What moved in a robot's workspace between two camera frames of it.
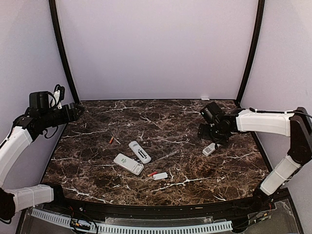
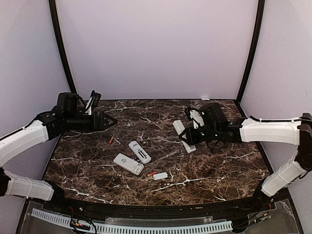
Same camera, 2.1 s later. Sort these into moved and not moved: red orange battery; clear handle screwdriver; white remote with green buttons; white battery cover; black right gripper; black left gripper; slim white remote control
Moved: black left gripper; black right gripper; slim white remote control
Not moved: white battery cover; white remote with green buttons; red orange battery; clear handle screwdriver
